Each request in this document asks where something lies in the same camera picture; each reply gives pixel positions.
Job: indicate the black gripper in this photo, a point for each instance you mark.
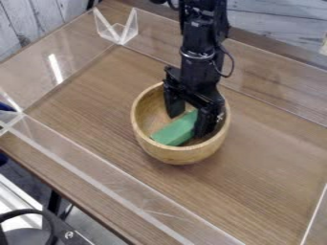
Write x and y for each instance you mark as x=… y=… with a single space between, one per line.
x=192 y=84

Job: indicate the green rectangular block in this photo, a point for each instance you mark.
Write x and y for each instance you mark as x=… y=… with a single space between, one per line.
x=176 y=132

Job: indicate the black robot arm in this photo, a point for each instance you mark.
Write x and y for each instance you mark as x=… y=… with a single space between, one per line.
x=203 y=26

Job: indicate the brown wooden bowl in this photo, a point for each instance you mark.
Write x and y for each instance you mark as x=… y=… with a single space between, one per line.
x=148 y=118

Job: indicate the clear acrylic tray barrier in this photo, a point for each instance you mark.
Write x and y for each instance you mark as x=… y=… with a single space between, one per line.
x=258 y=193

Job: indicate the black table leg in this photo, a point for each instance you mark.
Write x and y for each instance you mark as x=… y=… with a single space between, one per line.
x=54 y=202

